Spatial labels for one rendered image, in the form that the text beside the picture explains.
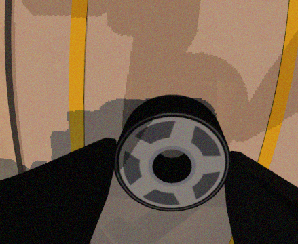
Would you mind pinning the black rubber tyre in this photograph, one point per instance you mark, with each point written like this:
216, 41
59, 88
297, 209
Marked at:
172, 184

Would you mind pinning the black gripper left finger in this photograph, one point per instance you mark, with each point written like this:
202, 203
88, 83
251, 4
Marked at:
59, 202

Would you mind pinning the yellow tape outline on table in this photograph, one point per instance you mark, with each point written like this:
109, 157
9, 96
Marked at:
76, 79

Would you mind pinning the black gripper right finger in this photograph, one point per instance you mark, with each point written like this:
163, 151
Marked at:
262, 207

